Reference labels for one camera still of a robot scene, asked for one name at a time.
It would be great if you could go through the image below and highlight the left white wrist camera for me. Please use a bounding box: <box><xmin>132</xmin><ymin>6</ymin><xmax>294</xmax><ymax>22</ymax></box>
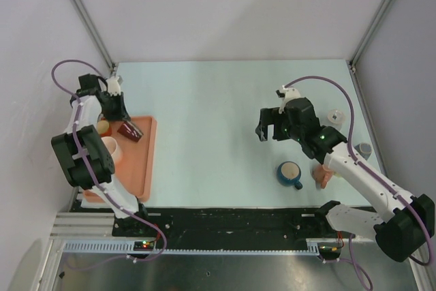
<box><xmin>106</xmin><ymin>76</ymin><xmax>123</xmax><ymax>96</ymax></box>

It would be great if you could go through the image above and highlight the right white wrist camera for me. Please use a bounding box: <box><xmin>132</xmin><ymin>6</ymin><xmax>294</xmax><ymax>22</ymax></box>
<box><xmin>276</xmin><ymin>85</ymin><xmax>301</xmax><ymax>114</ymax></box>

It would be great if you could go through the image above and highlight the right aluminium frame post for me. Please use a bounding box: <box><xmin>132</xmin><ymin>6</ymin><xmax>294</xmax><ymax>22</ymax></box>
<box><xmin>349</xmin><ymin>0</ymin><xmax>396</xmax><ymax>69</ymax></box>

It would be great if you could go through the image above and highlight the salmon plastic tray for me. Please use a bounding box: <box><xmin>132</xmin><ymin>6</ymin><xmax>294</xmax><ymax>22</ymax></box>
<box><xmin>81</xmin><ymin>115</ymin><xmax>158</xmax><ymax>203</ymax></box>

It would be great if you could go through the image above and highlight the blue mug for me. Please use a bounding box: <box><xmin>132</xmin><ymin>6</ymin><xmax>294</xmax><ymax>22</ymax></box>
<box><xmin>276</xmin><ymin>161</ymin><xmax>303</xmax><ymax>190</ymax></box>

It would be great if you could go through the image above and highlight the grey mug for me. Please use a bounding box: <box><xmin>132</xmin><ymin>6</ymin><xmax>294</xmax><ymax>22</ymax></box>
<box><xmin>354</xmin><ymin>142</ymin><xmax>373</xmax><ymax>160</ymax></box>

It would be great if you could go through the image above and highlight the small salmon mug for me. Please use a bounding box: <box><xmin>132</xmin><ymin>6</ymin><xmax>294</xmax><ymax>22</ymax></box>
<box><xmin>311</xmin><ymin>164</ymin><xmax>334</xmax><ymax>189</ymax></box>

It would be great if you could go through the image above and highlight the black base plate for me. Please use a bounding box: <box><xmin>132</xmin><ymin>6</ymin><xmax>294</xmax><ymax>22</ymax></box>
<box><xmin>69</xmin><ymin>202</ymin><xmax>399</xmax><ymax>251</ymax></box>

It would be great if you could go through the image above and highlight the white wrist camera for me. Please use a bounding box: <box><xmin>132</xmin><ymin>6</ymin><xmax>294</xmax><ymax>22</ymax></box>
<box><xmin>276</xmin><ymin>85</ymin><xmax>301</xmax><ymax>114</ymax></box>
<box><xmin>106</xmin><ymin>76</ymin><xmax>123</xmax><ymax>96</ymax></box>

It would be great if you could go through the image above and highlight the aluminium frame post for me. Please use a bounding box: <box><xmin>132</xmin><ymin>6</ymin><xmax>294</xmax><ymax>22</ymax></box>
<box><xmin>70</xmin><ymin>0</ymin><xmax>116</xmax><ymax>74</ymax></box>
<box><xmin>349</xmin><ymin>0</ymin><xmax>396</xmax><ymax>69</ymax></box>

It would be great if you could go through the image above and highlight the white cable duct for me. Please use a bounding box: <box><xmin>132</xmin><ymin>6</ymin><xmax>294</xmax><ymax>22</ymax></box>
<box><xmin>63</xmin><ymin>240</ymin><xmax>320</xmax><ymax>256</ymax></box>

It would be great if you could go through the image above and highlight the orange mug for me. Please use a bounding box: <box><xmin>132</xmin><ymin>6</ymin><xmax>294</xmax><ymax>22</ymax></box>
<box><xmin>96</xmin><ymin>120</ymin><xmax>112</xmax><ymax>137</ymax></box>

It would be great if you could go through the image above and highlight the large pink mug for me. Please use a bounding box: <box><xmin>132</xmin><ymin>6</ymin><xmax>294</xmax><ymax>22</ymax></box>
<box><xmin>102</xmin><ymin>136</ymin><xmax>123</xmax><ymax>164</ymax></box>

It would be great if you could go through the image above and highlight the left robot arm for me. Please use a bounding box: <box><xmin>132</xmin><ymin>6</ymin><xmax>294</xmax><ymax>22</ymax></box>
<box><xmin>51</xmin><ymin>74</ymin><xmax>151</xmax><ymax>236</ymax></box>

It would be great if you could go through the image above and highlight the dark brown mug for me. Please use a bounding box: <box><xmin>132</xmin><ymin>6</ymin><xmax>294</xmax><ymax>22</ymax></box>
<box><xmin>117</xmin><ymin>121</ymin><xmax>143</xmax><ymax>142</ymax></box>

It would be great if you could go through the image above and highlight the left aluminium frame post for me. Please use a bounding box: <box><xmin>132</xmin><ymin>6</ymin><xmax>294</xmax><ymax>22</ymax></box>
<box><xmin>70</xmin><ymin>0</ymin><xmax>116</xmax><ymax>74</ymax></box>

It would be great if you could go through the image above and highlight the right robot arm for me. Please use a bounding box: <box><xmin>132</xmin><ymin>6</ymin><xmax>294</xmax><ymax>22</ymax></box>
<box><xmin>255</xmin><ymin>97</ymin><xmax>435</xmax><ymax>262</ymax></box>

